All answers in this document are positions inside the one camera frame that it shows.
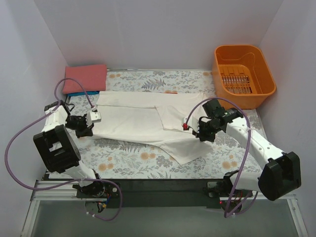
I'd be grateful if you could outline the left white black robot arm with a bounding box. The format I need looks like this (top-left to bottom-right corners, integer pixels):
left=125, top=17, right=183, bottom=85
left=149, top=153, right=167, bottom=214
left=33, top=100, right=106, bottom=197

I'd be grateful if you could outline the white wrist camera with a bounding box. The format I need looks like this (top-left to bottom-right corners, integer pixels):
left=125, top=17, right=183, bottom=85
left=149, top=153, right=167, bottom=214
left=86, top=111, right=102, bottom=126
left=182, top=117, right=199, bottom=133

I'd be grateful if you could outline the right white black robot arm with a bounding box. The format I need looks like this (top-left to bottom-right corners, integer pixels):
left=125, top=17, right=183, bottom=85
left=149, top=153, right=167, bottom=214
left=182, top=98, right=301, bottom=201

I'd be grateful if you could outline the aluminium mounting rail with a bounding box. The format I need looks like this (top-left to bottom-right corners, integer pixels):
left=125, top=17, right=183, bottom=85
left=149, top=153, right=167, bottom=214
left=35, top=179, right=296, bottom=201

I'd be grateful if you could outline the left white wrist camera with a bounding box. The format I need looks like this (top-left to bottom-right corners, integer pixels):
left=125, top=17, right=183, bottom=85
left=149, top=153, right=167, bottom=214
left=86, top=111, right=102, bottom=126

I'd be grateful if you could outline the folded blue t shirt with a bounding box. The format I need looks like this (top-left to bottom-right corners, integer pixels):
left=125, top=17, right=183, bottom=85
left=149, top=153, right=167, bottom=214
left=67, top=91, right=100, bottom=97

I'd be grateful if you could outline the orange plastic basket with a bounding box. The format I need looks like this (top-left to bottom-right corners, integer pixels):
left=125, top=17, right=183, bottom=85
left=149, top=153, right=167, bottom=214
left=212, top=45, right=277, bottom=110

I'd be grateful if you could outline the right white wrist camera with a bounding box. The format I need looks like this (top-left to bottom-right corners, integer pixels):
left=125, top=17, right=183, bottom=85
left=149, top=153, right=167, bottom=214
left=182, top=117, right=199, bottom=133

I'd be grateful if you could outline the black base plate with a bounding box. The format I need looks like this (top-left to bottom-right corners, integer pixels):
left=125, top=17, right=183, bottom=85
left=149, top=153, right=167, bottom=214
left=76, top=179, right=254, bottom=209

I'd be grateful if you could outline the white t shirt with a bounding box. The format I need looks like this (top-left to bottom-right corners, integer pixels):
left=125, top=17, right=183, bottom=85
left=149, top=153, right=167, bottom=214
left=93, top=91, right=213, bottom=164

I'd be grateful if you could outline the folded red t shirt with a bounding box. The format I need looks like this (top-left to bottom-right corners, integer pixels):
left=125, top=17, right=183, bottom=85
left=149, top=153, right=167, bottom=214
left=65, top=64, right=107, bottom=92

